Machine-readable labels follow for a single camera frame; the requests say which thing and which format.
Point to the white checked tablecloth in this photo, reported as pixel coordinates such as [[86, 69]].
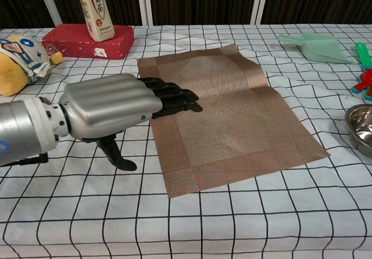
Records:
[[186, 218]]

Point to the mint green plastic dustpan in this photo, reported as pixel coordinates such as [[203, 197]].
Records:
[[322, 48]]

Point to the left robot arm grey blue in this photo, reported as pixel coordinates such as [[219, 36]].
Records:
[[23, 128]]

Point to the white partition frame post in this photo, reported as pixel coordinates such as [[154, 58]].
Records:
[[49, 3], [258, 0], [145, 2]]

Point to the brown woven placemat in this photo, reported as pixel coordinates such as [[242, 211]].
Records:
[[232, 131]]

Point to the red brick block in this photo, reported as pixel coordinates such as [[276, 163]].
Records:
[[75, 42]]

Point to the yellow plush toy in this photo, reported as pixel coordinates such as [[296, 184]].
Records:
[[11, 76]]

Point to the beige milk tea bottle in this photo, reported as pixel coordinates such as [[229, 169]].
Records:
[[97, 15]]

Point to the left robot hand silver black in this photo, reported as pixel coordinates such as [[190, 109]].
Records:
[[107, 102]]

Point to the stainless steel bowl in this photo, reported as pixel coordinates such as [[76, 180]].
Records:
[[361, 125]]

